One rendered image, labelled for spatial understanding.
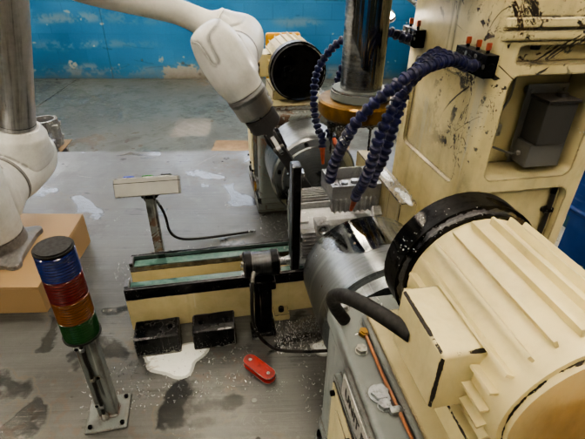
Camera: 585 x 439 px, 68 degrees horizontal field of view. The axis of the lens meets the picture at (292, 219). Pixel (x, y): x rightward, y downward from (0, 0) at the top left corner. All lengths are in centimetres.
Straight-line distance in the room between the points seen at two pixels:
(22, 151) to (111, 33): 561
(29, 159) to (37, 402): 64
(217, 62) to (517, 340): 74
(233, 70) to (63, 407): 77
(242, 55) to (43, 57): 648
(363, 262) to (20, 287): 87
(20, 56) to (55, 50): 595
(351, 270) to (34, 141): 96
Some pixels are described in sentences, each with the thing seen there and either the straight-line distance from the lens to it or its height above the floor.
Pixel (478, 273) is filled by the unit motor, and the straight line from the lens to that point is 47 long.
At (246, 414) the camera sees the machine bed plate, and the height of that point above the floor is 80.
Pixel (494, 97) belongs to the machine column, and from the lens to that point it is 92.
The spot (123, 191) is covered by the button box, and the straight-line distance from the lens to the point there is 125.
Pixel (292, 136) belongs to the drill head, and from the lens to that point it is 127.
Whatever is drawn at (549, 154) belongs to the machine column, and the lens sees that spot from 108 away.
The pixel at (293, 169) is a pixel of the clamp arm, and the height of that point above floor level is 124.
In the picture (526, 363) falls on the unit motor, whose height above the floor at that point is 133.
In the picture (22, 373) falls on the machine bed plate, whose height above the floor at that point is 80.
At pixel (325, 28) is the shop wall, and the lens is 662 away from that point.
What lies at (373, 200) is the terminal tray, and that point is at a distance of 106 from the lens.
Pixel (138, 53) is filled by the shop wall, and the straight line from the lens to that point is 688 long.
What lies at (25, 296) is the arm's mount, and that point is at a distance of 130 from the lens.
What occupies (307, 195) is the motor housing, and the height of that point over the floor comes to 111.
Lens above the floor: 161
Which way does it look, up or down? 32 degrees down
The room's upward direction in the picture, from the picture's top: 1 degrees clockwise
